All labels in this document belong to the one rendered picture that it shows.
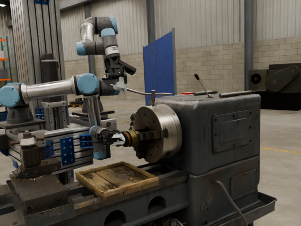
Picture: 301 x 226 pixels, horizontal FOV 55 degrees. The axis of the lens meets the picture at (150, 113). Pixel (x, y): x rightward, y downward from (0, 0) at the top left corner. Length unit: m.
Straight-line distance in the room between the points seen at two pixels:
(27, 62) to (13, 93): 0.43
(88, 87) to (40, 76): 0.53
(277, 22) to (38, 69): 10.36
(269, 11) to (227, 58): 2.26
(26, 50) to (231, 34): 10.82
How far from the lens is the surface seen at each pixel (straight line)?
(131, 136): 1.49
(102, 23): 2.01
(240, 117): 1.77
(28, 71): 2.06
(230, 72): 12.27
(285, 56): 11.52
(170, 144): 1.49
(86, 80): 1.63
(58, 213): 1.22
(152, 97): 1.55
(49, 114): 2.01
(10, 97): 1.69
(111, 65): 1.50
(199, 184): 1.61
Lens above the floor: 1.42
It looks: 8 degrees down
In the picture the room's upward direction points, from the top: 3 degrees counter-clockwise
